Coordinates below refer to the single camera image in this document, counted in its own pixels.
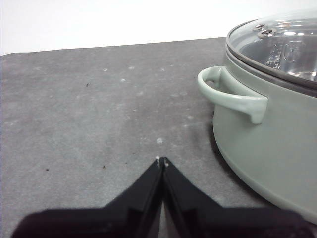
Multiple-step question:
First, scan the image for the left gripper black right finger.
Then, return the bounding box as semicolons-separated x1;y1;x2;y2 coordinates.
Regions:
160;157;313;238

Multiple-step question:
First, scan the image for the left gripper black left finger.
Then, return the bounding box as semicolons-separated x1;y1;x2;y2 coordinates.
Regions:
9;156;163;238

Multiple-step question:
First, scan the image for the glass lid with green knob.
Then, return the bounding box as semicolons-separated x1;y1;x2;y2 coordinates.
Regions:
225;8;317;91

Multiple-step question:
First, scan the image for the pale green electric steamer pot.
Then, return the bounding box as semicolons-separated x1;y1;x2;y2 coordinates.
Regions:
197;47;317;226

